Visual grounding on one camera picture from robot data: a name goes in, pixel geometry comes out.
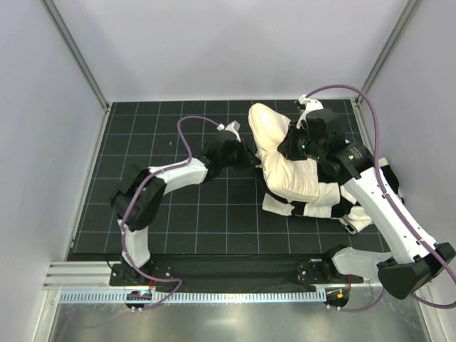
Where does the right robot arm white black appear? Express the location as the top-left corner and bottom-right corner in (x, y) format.
(278, 109), (455, 299)

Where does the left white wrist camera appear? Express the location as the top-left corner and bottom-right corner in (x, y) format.
(217, 120), (241, 140)

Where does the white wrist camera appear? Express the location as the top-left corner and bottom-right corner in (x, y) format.
(217, 120), (241, 140)
(297, 94), (323, 122)

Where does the aluminium corner post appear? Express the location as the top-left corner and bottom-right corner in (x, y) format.
(40, 0), (110, 113)
(361, 0), (423, 93)

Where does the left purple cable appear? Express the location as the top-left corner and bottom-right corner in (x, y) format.
(119, 115), (225, 310)

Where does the black white checkered pillowcase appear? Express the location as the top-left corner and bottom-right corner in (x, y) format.
(255, 156), (405, 235)

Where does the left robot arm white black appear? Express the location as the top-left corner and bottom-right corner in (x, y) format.
(110, 130), (261, 286)

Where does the right aluminium corner post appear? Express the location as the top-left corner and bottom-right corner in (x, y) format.
(361, 0), (423, 93)

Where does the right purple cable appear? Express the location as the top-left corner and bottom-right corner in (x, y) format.
(306, 84), (456, 314)

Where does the slotted white cable duct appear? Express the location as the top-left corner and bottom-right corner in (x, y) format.
(59, 289), (326, 306)

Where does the purple cable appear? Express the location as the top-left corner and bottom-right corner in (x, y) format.
(306, 84), (456, 314)
(119, 115), (225, 310)

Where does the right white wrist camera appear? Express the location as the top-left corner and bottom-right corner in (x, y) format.
(297, 94), (323, 122)

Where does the cream pillow with bear print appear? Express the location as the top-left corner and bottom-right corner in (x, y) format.
(248, 103), (319, 202)

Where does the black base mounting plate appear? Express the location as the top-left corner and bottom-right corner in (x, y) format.
(106, 252), (364, 286)

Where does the black grid cutting mat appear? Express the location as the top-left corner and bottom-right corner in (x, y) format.
(68, 100), (388, 261)

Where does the aluminium front frame rail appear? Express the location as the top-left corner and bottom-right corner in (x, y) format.
(45, 261), (367, 294)

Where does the left aluminium corner post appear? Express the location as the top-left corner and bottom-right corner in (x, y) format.
(40, 0), (110, 113)

